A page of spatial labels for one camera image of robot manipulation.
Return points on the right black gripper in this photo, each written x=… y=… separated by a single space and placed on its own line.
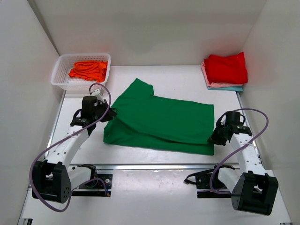
x=213 y=139

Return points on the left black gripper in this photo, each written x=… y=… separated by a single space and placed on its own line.
x=110 y=113

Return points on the green t shirt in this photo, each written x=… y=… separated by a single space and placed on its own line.
x=145 y=120

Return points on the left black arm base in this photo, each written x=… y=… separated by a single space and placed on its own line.
x=100 y=181

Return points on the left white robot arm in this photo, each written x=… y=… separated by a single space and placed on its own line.
x=53 y=178

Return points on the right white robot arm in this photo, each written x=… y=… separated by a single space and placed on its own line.
x=241 y=174

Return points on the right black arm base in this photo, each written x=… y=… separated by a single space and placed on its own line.
x=202 y=182

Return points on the orange t shirt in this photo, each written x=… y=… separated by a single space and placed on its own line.
x=90 y=70

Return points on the white plastic basket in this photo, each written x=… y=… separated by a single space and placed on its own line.
x=65 y=63

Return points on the pink folded t shirt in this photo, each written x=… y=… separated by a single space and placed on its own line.
x=214 y=84

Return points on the light blue folded t shirt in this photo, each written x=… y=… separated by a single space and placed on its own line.
x=233 y=88

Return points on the red folded t shirt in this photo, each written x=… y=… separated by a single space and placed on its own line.
x=226 y=70

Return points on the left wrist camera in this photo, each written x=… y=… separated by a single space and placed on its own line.
x=98 y=93

